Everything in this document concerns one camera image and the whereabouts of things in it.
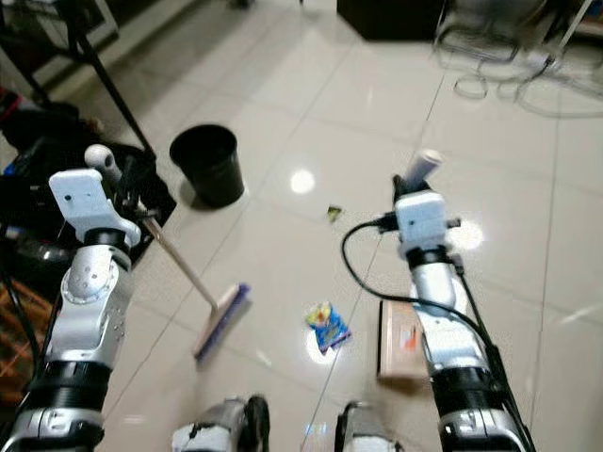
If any black round bucket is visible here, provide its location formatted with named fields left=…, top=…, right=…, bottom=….
left=169, top=123, right=246, bottom=209

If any grey equipment box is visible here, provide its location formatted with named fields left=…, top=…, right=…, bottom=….
left=0, top=0, right=101, bottom=50

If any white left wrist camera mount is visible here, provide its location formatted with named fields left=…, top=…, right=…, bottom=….
left=49, top=168, right=143, bottom=249

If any black cabinet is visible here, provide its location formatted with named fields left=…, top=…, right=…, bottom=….
left=335, top=0, right=449, bottom=41

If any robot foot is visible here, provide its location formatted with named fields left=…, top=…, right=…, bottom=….
left=334, top=401, right=394, bottom=452
left=171, top=395, right=271, bottom=452

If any brown wooden rack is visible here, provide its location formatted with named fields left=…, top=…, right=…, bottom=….
left=0, top=278, right=50, bottom=408

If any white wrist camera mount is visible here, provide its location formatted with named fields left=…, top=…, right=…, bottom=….
left=393, top=190, right=462, bottom=261
left=49, top=168, right=143, bottom=249

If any metal wire frame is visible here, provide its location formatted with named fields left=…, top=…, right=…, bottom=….
left=432, top=0, right=603, bottom=110

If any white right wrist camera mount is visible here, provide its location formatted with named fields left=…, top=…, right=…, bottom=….
left=393, top=190, right=462, bottom=261

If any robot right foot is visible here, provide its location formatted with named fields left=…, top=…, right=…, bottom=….
left=334, top=401, right=394, bottom=452

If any wooden broom with purple bristles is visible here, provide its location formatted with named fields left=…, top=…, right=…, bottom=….
left=85, top=144, right=253, bottom=362

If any blue snack wrapper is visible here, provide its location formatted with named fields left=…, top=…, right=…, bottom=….
left=304, top=301, right=352, bottom=355

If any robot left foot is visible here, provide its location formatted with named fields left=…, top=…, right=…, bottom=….
left=171, top=395, right=271, bottom=452

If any black bag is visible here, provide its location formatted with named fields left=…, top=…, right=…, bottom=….
left=0, top=88, right=179, bottom=269

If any black tripod stand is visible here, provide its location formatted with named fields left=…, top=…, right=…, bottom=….
left=0, top=0, right=157, bottom=159

